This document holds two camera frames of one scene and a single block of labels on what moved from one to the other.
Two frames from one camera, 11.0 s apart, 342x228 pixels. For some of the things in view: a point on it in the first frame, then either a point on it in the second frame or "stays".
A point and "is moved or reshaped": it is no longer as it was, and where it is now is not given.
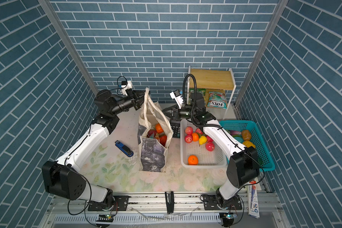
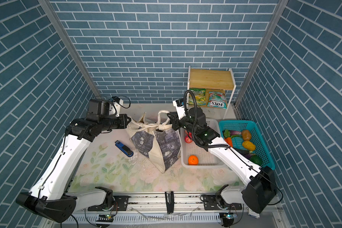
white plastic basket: x=214 y=158 stays
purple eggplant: x=233 y=132 stays
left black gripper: x=132 y=99 → x=124 y=123
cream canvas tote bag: x=154 y=135 is moved or reshaped
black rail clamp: x=170 y=204 stays
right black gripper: x=176 y=112 → x=175 y=122
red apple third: x=188 y=138 stays
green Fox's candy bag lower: x=217 y=99 stays
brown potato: x=246 y=135 stays
